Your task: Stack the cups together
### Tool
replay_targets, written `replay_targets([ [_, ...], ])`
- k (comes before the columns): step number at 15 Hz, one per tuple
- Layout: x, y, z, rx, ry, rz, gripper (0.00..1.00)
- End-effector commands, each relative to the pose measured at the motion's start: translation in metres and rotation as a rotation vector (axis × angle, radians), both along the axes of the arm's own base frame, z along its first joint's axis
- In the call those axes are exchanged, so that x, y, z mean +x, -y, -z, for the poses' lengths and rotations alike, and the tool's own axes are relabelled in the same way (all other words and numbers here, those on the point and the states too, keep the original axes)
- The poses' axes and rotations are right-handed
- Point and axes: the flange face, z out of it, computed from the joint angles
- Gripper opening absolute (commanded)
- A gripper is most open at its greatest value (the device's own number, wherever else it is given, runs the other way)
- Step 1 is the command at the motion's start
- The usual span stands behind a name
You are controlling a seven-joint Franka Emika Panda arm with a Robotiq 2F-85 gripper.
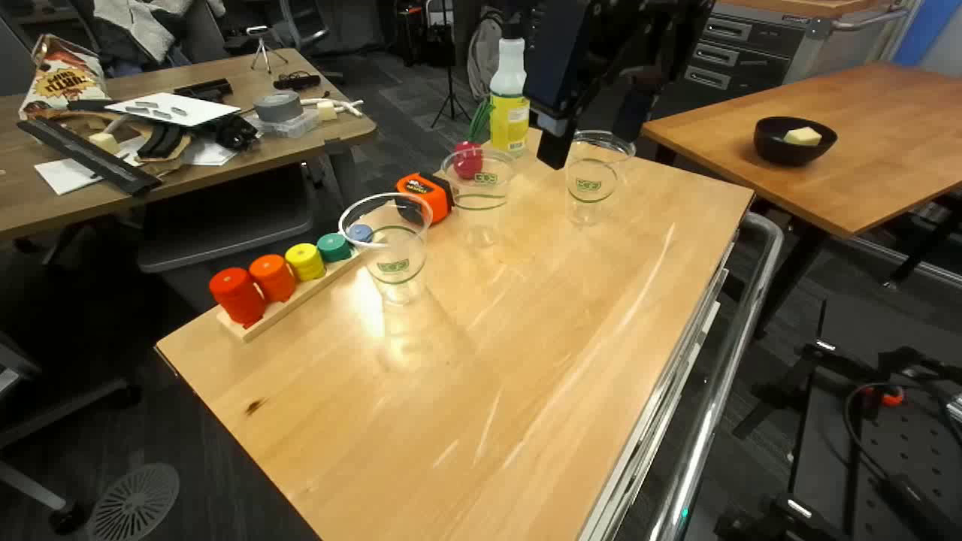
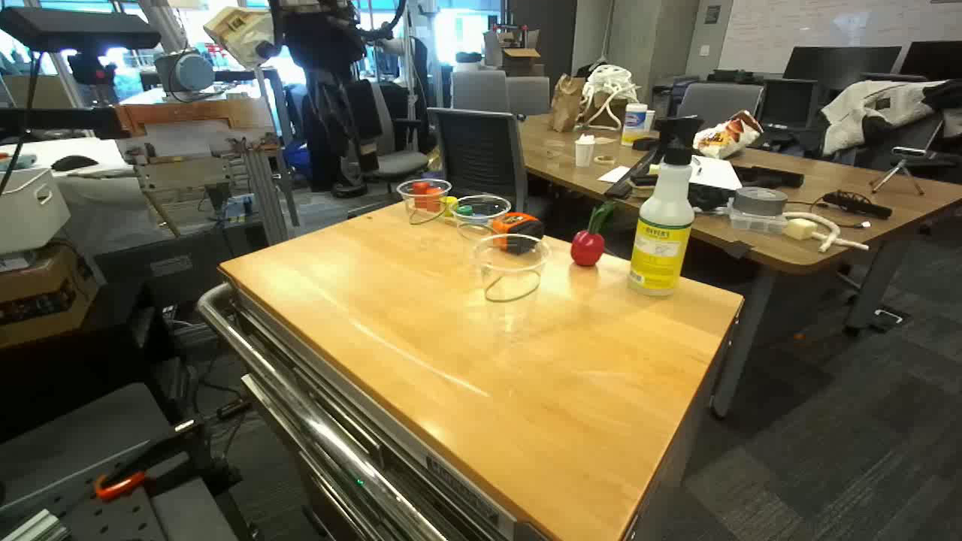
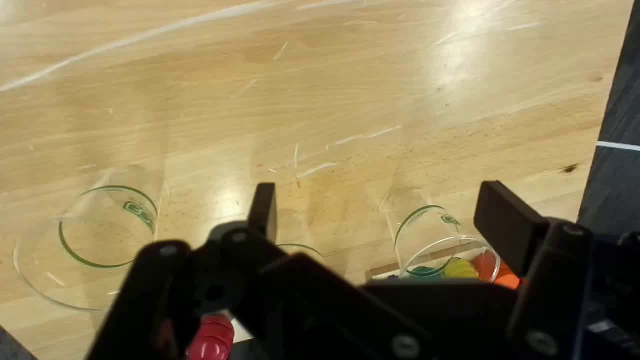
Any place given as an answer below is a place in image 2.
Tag red toy pepper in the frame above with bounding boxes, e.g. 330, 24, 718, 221
568, 199, 626, 270

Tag white papers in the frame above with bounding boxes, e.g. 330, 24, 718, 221
685, 154, 746, 194

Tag steel cart handle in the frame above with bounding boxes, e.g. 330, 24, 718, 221
197, 280, 428, 541

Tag orange black tape measure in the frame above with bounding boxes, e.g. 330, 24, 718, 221
486, 208, 551, 255

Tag white box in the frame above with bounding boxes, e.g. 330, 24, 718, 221
0, 164, 76, 259

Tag black monitor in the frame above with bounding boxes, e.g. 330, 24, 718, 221
780, 42, 906, 101
899, 38, 962, 84

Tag wooden stacking toy base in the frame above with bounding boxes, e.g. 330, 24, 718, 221
406, 200, 474, 229

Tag black remote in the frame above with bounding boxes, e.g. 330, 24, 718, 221
819, 185, 895, 221

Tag orange clamp handle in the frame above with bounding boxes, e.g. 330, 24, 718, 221
90, 466, 151, 505

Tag small white cup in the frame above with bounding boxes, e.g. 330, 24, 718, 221
570, 133, 598, 172

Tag orange rimmed glass bowl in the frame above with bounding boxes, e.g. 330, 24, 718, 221
451, 192, 514, 240

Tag white cloth bag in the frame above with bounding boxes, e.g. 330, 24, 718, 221
819, 76, 950, 158

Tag snack bag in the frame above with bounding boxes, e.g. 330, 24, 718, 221
693, 104, 767, 163

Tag gray armrest office chair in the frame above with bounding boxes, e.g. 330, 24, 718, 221
357, 82, 434, 192

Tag steel tool cart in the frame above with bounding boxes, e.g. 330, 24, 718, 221
194, 280, 749, 541

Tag brown paper bag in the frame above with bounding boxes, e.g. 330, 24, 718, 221
548, 72, 592, 136

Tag dark gray office chair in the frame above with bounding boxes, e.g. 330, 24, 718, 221
428, 104, 533, 208

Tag cardboard box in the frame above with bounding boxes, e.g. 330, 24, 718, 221
0, 240, 105, 351

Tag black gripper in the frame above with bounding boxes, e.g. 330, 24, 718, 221
311, 59, 374, 184

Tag white yellow spray bottle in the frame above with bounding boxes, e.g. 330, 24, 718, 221
626, 115, 707, 300

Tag white rope bundle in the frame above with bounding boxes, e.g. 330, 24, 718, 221
581, 59, 640, 133

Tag white canister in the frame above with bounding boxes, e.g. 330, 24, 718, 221
620, 99, 656, 151

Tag white cable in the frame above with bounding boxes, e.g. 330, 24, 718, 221
780, 208, 871, 255

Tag gray tape roll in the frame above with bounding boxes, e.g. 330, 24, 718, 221
727, 184, 790, 224

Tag clear plastic cup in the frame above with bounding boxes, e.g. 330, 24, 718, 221
394, 175, 453, 229
472, 232, 551, 310

